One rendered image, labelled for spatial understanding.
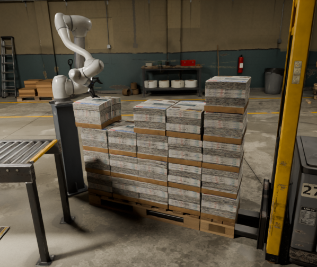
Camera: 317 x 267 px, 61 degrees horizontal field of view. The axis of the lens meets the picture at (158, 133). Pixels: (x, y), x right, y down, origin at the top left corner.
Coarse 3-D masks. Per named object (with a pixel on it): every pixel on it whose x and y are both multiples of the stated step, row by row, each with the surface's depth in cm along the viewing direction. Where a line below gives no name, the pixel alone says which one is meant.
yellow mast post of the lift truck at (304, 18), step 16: (304, 0) 144; (304, 16) 146; (304, 32) 148; (304, 48) 150; (304, 64) 152; (288, 80) 158; (304, 80) 155; (288, 96) 160; (288, 112) 163; (288, 128) 166; (288, 144) 168; (288, 160) 171; (288, 176) 174; (272, 208) 185; (272, 224) 188; (272, 240) 192
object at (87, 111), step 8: (80, 104) 242; (88, 104) 239; (96, 104) 238; (104, 104) 244; (80, 112) 246; (88, 112) 244; (96, 112) 239; (104, 112) 246; (80, 120) 250; (88, 120) 247; (96, 120) 243; (104, 120) 247
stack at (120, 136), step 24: (120, 120) 272; (96, 144) 252; (120, 144) 241; (144, 144) 233; (168, 144) 223; (192, 144) 215; (96, 168) 261; (120, 168) 250; (144, 168) 239; (168, 168) 233; (192, 168) 220; (120, 192) 258; (144, 192) 247; (168, 192) 239; (192, 192) 228; (144, 216) 255; (192, 216) 234
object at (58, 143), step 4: (0, 140) 230; (4, 140) 230; (8, 140) 230; (12, 140) 230; (16, 140) 230; (20, 140) 229; (24, 140) 229; (28, 140) 229; (32, 140) 229; (36, 140) 228; (40, 140) 228; (44, 140) 228; (48, 140) 228; (52, 140) 228; (56, 144) 228; (60, 144) 232; (52, 148) 229; (56, 148) 229; (60, 148) 232; (48, 152) 230; (52, 152) 230; (56, 152) 230; (60, 152) 232
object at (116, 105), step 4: (100, 96) 270; (104, 96) 270; (108, 96) 271; (112, 100) 255; (116, 100) 261; (120, 100) 269; (116, 104) 264; (120, 104) 270; (116, 108) 263; (120, 108) 271; (116, 112) 265; (120, 112) 273; (116, 116) 265
